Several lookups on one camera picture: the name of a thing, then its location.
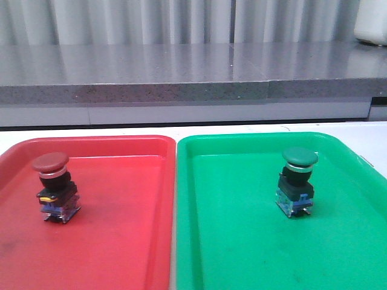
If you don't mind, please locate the green mushroom push button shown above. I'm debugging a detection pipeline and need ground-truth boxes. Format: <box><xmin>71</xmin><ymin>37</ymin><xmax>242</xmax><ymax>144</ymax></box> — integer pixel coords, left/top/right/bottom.
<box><xmin>276</xmin><ymin>147</ymin><xmax>319</xmax><ymax>218</ymax></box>

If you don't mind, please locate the red mushroom push button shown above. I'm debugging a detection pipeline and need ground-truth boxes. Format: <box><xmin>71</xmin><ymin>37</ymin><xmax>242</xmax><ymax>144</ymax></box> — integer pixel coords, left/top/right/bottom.
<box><xmin>32</xmin><ymin>152</ymin><xmax>80</xmax><ymax>224</ymax></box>

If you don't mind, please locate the green plastic tray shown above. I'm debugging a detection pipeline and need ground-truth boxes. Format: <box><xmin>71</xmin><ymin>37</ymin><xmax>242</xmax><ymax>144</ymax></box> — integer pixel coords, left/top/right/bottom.
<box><xmin>177</xmin><ymin>132</ymin><xmax>386</xmax><ymax>289</ymax></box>

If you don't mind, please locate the red plastic tray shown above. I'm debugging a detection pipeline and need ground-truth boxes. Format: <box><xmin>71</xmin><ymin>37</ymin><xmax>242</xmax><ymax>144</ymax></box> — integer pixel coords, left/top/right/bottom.
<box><xmin>1</xmin><ymin>135</ymin><xmax>175</xmax><ymax>289</ymax></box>

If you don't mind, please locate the grey speckled stone counter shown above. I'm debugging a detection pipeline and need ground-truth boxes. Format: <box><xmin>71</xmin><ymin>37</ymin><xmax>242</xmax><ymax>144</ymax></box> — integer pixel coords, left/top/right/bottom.
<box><xmin>1</xmin><ymin>41</ymin><xmax>386</xmax><ymax>128</ymax></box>

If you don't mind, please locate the white pleated curtain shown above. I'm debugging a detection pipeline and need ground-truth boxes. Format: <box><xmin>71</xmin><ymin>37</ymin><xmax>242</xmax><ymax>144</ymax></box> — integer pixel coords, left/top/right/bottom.
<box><xmin>1</xmin><ymin>1</ymin><xmax>359</xmax><ymax>45</ymax></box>

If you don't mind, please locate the white container on counter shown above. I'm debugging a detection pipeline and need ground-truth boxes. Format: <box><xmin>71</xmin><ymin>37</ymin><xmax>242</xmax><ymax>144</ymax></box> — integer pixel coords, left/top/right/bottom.
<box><xmin>354</xmin><ymin>0</ymin><xmax>386</xmax><ymax>46</ymax></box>

